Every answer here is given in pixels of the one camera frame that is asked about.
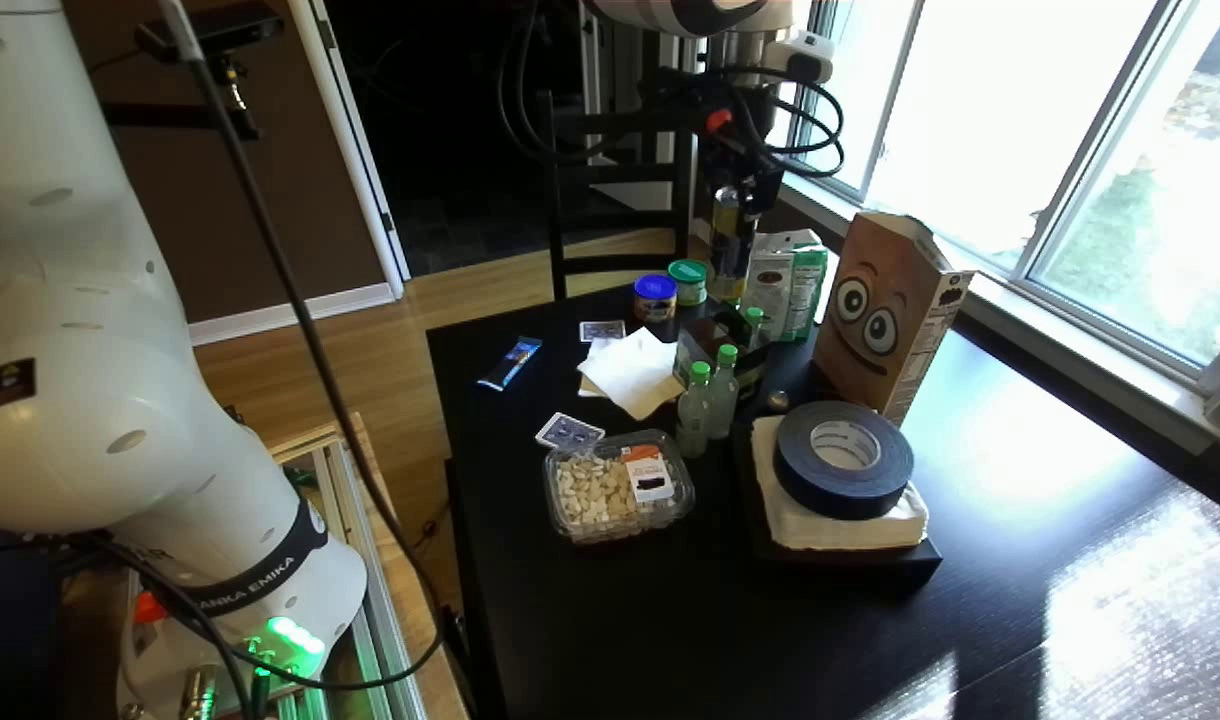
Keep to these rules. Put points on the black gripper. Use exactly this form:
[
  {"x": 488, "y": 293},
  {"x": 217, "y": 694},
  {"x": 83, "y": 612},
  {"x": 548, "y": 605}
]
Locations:
[{"x": 740, "y": 145}]

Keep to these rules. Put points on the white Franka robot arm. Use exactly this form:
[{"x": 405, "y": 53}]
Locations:
[{"x": 91, "y": 401}]

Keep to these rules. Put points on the dark bottle with green cap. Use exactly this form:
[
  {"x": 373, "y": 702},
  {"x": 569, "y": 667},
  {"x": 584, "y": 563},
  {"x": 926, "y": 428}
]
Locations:
[{"x": 753, "y": 326}]

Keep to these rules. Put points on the clear bottle with green cap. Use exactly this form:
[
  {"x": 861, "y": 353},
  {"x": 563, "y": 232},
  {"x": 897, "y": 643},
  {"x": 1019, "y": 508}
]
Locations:
[
  {"x": 724, "y": 395},
  {"x": 692, "y": 414}
]

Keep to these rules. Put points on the tin with green lid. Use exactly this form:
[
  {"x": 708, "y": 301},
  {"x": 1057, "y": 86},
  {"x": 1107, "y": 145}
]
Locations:
[{"x": 690, "y": 283}]

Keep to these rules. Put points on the white and green carton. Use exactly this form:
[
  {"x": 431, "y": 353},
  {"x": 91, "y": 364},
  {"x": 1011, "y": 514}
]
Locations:
[{"x": 785, "y": 283}]

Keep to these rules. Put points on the tin with blue lid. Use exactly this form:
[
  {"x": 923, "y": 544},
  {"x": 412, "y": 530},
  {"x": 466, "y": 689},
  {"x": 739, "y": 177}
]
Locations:
[{"x": 655, "y": 304}]

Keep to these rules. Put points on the black wooden chair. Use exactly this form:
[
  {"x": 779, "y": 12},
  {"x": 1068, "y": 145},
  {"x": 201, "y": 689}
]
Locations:
[{"x": 611, "y": 201}]

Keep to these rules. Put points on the single blue playing card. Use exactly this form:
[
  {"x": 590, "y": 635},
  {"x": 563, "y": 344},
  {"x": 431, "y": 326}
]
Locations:
[{"x": 600, "y": 329}]

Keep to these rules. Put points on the brown carton with cartoon face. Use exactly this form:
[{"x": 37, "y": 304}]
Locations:
[{"x": 891, "y": 314}]

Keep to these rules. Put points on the white paper napkins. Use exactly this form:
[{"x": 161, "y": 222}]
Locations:
[{"x": 631, "y": 373}]

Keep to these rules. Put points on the dark tape roll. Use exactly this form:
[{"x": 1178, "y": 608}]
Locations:
[{"x": 842, "y": 454}]

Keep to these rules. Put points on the blue wrapped snack bar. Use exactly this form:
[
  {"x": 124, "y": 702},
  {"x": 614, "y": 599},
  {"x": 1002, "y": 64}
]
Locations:
[{"x": 510, "y": 364}]

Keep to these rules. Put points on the blue playing card deck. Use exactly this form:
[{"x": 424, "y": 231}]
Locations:
[{"x": 569, "y": 434}]

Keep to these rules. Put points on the clear plastic seed container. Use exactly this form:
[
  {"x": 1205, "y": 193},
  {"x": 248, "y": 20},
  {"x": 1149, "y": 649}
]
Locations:
[{"x": 614, "y": 488}]

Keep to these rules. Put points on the black box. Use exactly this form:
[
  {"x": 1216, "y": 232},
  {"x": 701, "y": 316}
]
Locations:
[{"x": 849, "y": 567}]

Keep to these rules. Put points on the white window frame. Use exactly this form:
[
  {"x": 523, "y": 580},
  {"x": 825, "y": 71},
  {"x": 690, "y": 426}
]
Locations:
[{"x": 1033, "y": 133}]

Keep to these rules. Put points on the aluminium rail frame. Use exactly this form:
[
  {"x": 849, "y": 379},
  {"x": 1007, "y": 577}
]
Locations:
[{"x": 371, "y": 600}]

